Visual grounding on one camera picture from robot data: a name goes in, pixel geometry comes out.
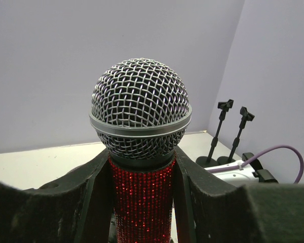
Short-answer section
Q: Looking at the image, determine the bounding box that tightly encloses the red glitter microphone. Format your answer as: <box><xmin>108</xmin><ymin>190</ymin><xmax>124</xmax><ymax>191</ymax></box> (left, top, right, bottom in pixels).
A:
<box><xmin>89</xmin><ymin>58</ymin><xmax>192</xmax><ymax>242</ymax></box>

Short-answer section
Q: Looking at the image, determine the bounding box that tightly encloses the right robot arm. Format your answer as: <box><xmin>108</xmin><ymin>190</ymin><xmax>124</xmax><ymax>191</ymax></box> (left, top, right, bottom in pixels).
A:
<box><xmin>205</xmin><ymin>152</ymin><xmax>278</xmax><ymax>187</ymax></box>

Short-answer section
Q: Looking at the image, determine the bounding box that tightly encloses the black round-base stand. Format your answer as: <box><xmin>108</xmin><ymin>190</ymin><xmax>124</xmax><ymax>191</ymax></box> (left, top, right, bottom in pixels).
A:
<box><xmin>196</xmin><ymin>99</ymin><xmax>234</xmax><ymax>168</ymax></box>
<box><xmin>217</xmin><ymin>106</ymin><xmax>255</xmax><ymax>165</ymax></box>

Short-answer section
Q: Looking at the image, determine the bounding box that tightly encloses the black round-base stand left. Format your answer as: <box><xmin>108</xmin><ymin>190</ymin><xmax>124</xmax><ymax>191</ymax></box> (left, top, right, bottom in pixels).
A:
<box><xmin>196</xmin><ymin>99</ymin><xmax>234</xmax><ymax>168</ymax></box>

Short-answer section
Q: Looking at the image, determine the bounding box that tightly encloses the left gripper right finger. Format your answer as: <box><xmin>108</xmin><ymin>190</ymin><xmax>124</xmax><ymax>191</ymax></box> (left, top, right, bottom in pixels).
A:
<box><xmin>174</xmin><ymin>149</ymin><xmax>304</xmax><ymax>242</ymax></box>

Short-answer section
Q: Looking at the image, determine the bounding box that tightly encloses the black round-base stand right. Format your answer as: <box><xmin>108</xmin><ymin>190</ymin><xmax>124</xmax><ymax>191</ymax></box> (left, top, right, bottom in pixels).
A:
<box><xmin>217</xmin><ymin>106</ymin><xmax>255</xmax><ymax>165</ymax></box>

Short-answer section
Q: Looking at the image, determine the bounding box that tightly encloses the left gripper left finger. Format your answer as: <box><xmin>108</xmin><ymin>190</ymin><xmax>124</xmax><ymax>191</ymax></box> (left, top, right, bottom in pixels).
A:
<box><xmin>0</xmin><ymin>149</ymin><xmax>109</xmax><ymax>242</ymax></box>

